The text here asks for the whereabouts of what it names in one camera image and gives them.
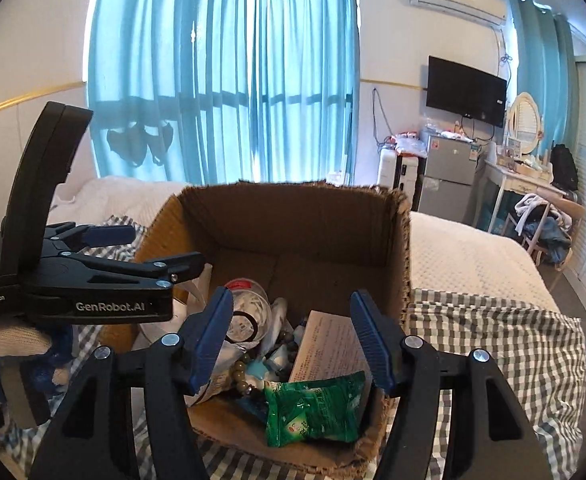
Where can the person's left hand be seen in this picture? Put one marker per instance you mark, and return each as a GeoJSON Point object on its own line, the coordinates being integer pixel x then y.
{"type": "Point", "coordinates": [3, 340]}

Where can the dark hanging garment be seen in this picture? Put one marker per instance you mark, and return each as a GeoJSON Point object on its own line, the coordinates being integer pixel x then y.
{"type": "Point", "coordinates": [138, 145]}

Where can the blue window curtain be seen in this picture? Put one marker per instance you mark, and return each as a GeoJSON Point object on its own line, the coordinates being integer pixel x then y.
{"type": "Point", "coordinates": [168, 60]}
{"type": "Point", "coordinates": [305, 70]}
{"type": "Point", "coordinates": [540, 60]}

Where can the brown cardboard box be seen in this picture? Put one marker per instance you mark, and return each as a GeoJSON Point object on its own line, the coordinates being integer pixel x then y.
{"type": "Point", "coordinates": [293, 225]}

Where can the silver small fridge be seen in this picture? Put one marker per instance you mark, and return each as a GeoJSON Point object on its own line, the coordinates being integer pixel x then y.
{"type": "Point", "coordinates": [448, 175]}

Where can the white floor appliance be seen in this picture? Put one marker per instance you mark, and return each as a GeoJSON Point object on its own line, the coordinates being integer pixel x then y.
{"type": "Point", "coordinates": [393, 172]}

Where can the black backpack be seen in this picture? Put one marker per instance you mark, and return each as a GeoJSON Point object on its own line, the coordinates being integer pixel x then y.
{"type": "Point", "coordinates": [564, 167]}

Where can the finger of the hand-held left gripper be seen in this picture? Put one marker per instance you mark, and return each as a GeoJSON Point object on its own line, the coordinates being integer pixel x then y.
{"type": "Point", "coordinates": [108, 236]}
{"type": "Point", "coordinates": [173, 270]}

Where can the white dressing table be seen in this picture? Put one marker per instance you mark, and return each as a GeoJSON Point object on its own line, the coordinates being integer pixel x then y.
{"type": "Point", "coordinates": [518, 180]}

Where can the white air conditioner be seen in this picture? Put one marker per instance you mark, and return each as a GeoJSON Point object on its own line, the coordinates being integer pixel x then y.
{"type": "Point", "coordinates": [455, 0]}

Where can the white oval mirror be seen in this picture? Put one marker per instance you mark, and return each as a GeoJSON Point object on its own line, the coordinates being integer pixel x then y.
{"type": "Point", "coordinates": [525, 125]}

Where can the white plastic tube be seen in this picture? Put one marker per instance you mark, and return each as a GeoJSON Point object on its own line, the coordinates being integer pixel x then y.
{"type": "Point", "coordinates": [279, 317]}

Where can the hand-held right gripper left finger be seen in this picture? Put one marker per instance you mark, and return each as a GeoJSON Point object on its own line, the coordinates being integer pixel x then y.
{"type": "Point", "coordinates": [213, 340]}

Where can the red white plastic bag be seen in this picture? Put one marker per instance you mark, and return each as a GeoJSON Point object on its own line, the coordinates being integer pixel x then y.
{"type": "Point", "coordinates": [410, 142]}

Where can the light blue plastic item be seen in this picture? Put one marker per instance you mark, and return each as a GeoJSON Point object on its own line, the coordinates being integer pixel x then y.
{"type": "Point", "coordinates": [268, 370]}

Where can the pile of clothes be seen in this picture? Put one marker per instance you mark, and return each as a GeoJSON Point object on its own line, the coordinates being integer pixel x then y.
{"type": "Point", "coordinates": [543, 222]}

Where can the clear plastic cup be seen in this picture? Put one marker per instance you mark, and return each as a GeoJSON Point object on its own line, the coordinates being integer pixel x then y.
{"type": "Point", "coordinates": [248, 300]}

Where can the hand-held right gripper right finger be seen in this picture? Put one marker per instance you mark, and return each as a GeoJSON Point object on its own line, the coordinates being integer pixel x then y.
{"type": "Point", "coordinates": [373, 345]}

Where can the grey checkered blanket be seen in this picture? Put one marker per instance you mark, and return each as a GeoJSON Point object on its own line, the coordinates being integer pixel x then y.
{"type": "Point", "coordinates": [498, 360]}

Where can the black wall television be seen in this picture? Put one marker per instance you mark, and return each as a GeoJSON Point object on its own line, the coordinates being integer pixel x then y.
{"type": "Point", "coordinates": [465, 90]}

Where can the white textured bedspread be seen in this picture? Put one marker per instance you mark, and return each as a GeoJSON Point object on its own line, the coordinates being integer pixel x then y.
{"type": "Point", "coordinates": [463, 255]}

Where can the green snack packet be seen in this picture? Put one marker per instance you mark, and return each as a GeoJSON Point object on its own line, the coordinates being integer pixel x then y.
{"type": "Point", "coordinates": [313, 407]}

